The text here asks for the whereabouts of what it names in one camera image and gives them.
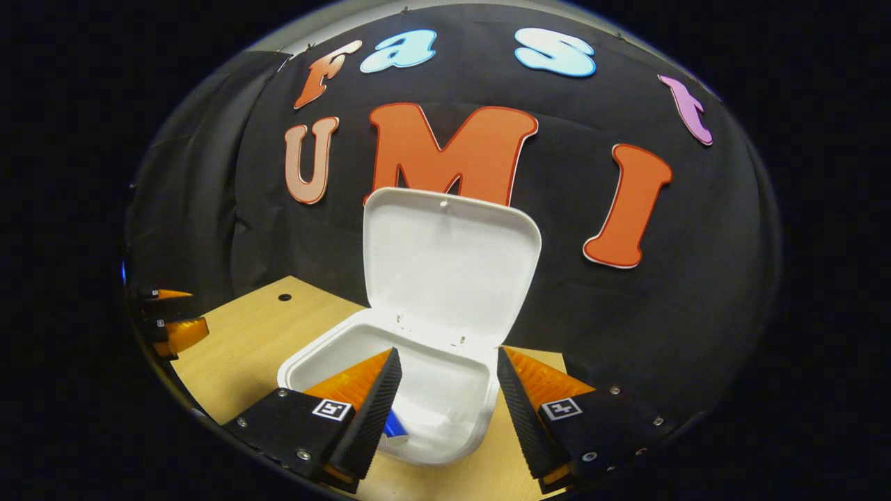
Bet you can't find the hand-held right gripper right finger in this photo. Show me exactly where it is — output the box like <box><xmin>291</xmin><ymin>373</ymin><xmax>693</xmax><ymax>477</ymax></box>
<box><xmin>497</xmin><ymin>346</ymin><xmax>686</xmax><ymax>493</ymax></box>

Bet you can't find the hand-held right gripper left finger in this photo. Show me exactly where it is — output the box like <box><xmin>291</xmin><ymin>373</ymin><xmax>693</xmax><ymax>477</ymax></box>
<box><xmin>223</xmin><ymin>347</ymin><xmax>403</xmax><ymax>495</ymax></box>

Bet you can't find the white desktop garbage bin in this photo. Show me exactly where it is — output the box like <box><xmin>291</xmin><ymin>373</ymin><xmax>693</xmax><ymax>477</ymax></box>
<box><xmin>277</xmin><ymin>186</ymin><xmax>543</xmax><ymax>467</ymax></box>

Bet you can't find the wooden desktop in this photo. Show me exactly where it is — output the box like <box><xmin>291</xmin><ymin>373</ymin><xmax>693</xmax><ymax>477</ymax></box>
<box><xmin>171</xmin><ymin>275</ymin><xmax>568</xmax><ymax>501</ymax></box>

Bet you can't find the black backdrop cloth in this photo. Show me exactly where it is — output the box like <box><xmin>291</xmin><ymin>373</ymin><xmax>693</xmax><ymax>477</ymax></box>
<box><xmin>125</xmin><ymin>3</ymin><xmax>780</xmax><ymax>446</ymax></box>

